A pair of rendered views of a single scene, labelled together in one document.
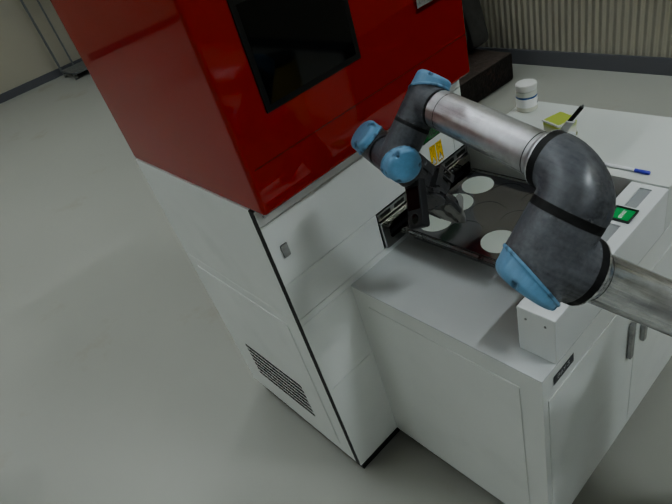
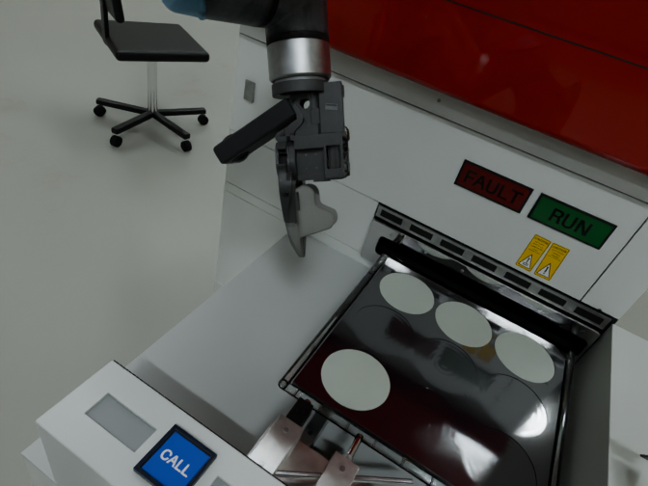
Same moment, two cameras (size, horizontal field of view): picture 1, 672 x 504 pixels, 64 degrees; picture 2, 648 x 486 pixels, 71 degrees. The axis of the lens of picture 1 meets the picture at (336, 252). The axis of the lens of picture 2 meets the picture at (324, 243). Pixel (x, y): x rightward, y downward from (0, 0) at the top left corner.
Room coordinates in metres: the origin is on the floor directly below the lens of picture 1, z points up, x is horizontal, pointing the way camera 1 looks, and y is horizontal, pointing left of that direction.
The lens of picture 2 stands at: (0.81, -0.70, 1.43)
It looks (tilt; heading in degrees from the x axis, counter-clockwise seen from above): 38 degrees down; 52
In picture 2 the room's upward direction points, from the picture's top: 16 degrees clockwise
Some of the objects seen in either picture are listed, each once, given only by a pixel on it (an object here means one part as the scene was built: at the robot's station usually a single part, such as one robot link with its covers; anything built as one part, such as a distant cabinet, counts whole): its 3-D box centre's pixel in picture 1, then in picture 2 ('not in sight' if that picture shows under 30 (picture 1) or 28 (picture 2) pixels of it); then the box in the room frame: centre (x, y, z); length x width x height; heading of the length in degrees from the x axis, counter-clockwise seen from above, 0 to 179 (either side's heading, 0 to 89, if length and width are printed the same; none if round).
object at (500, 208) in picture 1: (486, 211); (445, 365); (1.29, -0.46, 0.90); 0.34 x 0.34 x 0.01; 32
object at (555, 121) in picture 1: (559, 128); not in sight; (1.44, -0.78, 1.00); 0.07 x 0.07 x 0.07; 13
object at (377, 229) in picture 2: (428, 198); (469, 288); (1.46, -0.34, 0.89); 0.44 x 0.02 x 0.10; 122
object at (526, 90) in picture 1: (526, 95); not in sight; (1.70, -0.80, 1.01); 0.07 x 0.07 x 0.10
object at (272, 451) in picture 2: not in sight; (272, 451); (0.99, -0.49, 0.89); 0.08 x 0.03 x 0.03; 32
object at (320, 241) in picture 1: (380, 193); (409, 191); (1.38, -0.18, 1.02); 0.81 x 0.03 x 0.40; 122
